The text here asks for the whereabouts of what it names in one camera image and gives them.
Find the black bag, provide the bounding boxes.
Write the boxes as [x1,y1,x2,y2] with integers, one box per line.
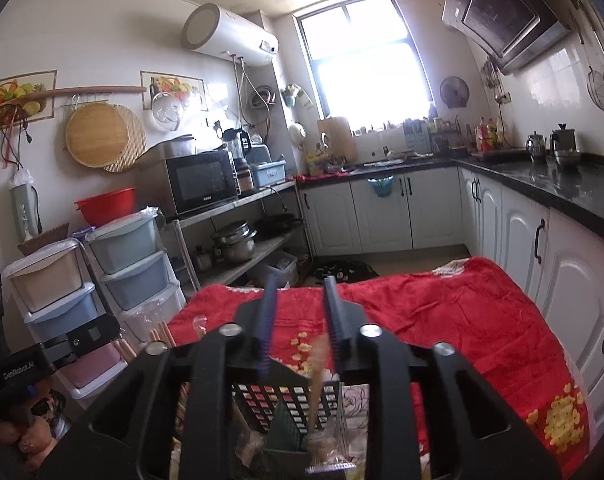
[314,259,379,284]

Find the kitchen window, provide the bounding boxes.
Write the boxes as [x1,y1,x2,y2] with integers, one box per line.
[293,0,434,118]

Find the white kitchen cabinets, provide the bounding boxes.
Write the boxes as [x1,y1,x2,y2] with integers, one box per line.
[299,165,604,438]

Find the metal shelf rack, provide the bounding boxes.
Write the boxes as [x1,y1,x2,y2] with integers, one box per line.
[163,179,314,292]

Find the wicker basket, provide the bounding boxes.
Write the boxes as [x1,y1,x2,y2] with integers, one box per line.
[16,222,71,257]

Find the red floral blanket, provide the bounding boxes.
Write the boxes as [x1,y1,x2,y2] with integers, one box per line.
[169,256,590,480]

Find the wide fruit wall poster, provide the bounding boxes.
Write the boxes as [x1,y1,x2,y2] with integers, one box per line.
[0,70,58,137]

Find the black frying pan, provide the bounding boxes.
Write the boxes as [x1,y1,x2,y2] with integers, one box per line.
[256,212,299,234]

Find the wooden spoon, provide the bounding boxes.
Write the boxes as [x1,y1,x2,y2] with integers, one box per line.
[306,332,334,435]

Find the black range hood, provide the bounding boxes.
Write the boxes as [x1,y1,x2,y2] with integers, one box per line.
[441,0,574,77]

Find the round white pot lid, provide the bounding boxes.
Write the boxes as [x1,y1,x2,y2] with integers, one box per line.
[150,90,186,132]

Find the wall-mounted bottle holder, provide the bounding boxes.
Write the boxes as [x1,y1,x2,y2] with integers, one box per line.
[281,82,316,109]

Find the rectangular wooden cutting board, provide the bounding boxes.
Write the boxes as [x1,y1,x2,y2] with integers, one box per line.
[316,115,359,162]

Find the dark metal kettle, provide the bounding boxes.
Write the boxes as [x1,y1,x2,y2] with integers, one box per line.
[549,123,579,155]

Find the drawer tower light blue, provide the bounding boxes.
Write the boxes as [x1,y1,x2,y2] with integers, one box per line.
[83,211,187,343]

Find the drawer tower beige blue pink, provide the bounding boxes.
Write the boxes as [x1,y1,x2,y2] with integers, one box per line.
[3,239,129,402]

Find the hanging metal utensils cluster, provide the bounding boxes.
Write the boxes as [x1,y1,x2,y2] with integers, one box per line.
[481,56,506,104]

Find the black microwave oven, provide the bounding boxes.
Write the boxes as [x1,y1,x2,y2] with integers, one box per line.
[164,148,241,220]

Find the wire skimmer strainer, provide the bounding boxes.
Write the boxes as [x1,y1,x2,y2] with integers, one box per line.
[570,10,604,112]

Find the black perforated utensil basket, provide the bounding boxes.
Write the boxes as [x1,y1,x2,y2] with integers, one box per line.
[229,379,355,478]

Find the stainless steel pot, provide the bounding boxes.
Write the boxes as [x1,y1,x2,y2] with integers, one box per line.
[211,220,259,264]

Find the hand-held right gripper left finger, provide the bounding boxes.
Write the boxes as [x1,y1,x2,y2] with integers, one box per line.
[37,274,283,480]

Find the black stone countertop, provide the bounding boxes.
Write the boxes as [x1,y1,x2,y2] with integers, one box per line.
[297,152,604,255]

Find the hanging red black cords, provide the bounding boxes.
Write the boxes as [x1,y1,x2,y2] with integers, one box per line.
[0,104,34,172]

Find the small fruit wall poster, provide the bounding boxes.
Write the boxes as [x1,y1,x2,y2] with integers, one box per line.
[140,70,204,112]

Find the teal hanging bin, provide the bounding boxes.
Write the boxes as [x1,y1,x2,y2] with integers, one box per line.
[367,175,394,197]

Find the red plastic basin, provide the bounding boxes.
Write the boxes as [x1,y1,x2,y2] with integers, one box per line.
[74,187,137,227]

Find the round wall exhaust fan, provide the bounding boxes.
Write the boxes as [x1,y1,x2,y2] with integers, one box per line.
[439,75,471,109]

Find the coiled metal hose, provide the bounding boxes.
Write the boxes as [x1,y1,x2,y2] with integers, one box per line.
[249,84,276,111]

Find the round bamboo cutting board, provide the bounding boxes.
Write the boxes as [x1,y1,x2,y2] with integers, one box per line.
[64,103,131,169]

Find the white cylindrical water heater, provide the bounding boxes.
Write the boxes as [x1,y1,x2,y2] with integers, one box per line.
[182,2,279,67]

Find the small metal kettle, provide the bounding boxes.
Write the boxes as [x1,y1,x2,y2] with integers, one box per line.
[526,131,549,162]

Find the black blender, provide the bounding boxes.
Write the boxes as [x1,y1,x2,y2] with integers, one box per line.
[221,127,256,197]

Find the wooden chopsticks bundle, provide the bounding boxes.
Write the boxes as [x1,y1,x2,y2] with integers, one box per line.
[113,324,179,362]

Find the countertop bottles and jars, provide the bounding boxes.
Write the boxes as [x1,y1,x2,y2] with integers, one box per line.
[354,114,514,159]

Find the red cloth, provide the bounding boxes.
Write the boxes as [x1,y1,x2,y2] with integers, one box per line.
[294,169,354,182]

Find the clear plastic storage box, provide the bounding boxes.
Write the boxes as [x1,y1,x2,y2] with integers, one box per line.
[246,249,300,289]

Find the long wooden rolling pin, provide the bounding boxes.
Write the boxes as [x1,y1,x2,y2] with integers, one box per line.
[28,85,148,99]

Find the person's left hand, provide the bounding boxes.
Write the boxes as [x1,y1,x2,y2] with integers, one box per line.
[0,400,65,468]

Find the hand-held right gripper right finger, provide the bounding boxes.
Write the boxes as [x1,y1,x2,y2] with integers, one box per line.
[323,275,563,480]

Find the light blue plastic box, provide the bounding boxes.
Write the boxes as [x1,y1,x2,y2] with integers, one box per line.
[246,144,287,187]

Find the grey-green wall pouch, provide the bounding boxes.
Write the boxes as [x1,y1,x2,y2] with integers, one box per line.
[9,169,42,242]

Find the round woven mat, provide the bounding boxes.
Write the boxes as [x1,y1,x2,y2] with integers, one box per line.
[103,104,148,174]

